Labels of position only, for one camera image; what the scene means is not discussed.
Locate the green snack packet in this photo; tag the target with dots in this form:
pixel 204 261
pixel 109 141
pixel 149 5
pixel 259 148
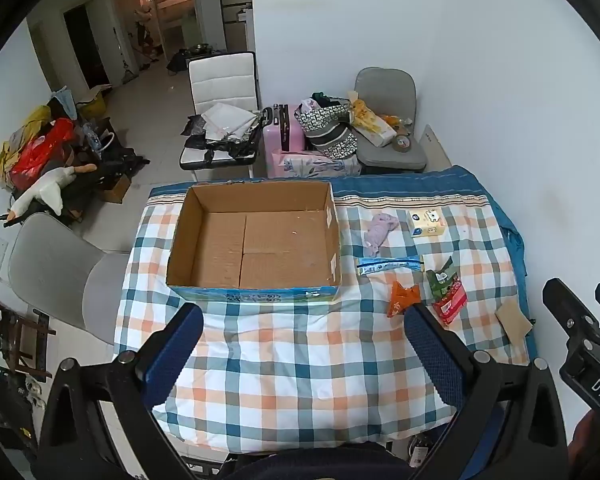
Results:
pixel 440 280

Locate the small cardboard box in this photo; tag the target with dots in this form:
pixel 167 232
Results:
pixel 116 189

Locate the light grey shell chair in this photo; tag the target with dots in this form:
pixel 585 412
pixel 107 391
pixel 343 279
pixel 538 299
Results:
pixel 55 265

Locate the cardboard sheet against wall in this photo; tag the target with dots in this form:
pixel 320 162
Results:
pixel 436 152

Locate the red snack packet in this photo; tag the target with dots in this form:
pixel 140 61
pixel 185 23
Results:
pixel 451 305

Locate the purple soft cloth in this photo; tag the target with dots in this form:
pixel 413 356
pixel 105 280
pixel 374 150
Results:
pixel 377 230

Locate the orange snack packet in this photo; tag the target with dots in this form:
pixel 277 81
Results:
pixel 401 300

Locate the red plastic bag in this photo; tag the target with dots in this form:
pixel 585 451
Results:
pixel 40 152

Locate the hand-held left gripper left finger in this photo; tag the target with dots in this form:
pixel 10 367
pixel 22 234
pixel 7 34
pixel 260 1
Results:
pixel 172 357

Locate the floral fabric box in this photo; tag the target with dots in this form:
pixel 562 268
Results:
pixel 312 165

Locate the plaid quilt with blue border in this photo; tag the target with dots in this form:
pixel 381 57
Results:
pixel 290 360

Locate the grey upholstered chair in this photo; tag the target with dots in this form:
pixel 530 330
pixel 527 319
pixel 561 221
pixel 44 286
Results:
pixel 385 85

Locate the patterned black white bag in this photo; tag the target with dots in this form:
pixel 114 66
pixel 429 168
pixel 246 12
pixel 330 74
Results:
pixel 330 132

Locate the grey plastic bag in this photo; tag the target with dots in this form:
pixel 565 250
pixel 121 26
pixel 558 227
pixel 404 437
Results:
pixel 227 119

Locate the yellow bin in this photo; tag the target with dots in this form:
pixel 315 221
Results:
pixel 94 105

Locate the white goose plush toy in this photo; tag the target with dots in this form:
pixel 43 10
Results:
pixel 50 187

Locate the open cardboard box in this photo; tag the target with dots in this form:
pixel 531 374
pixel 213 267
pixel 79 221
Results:
pixel 260 245

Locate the yellow tissue pack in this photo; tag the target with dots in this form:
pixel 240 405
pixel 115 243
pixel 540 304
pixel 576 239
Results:
pixel 426 223

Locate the long blue white packet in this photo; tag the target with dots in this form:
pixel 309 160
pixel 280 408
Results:
pixel 387 265

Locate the black plastic bag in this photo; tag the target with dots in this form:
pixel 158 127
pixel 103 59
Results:
pixel 220 146

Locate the yellow plastic bag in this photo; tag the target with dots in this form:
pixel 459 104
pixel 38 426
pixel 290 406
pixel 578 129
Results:
pixel 27 125

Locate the flat cardboard piece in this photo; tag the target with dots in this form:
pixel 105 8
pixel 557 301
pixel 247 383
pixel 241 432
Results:
pixel 514 321

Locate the wooden folding chair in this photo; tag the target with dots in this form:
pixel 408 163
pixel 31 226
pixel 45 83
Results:
pixel 22 332

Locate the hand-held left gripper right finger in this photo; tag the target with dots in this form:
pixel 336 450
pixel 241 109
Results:
pixel 435 360

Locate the brown tape roll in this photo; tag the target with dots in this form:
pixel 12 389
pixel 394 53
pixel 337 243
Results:
pixel 402 143

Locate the white padded chair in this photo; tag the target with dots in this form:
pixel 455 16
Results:
pixel 222 77

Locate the white package with yellow cloth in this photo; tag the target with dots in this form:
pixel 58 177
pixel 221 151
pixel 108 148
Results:
pixel 372 127

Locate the pink suitcase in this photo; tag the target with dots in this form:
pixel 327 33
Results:
pixel 282 137

